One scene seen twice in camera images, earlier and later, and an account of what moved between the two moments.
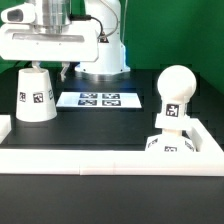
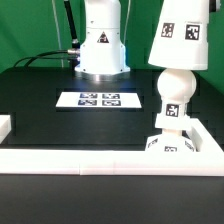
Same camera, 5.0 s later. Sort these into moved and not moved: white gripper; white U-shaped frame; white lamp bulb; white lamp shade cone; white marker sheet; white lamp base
Moved: white gripper; white lamp shade cone
Not moved: white U-shaped frame; white marker sheet; white lamp bulb; white lamp base
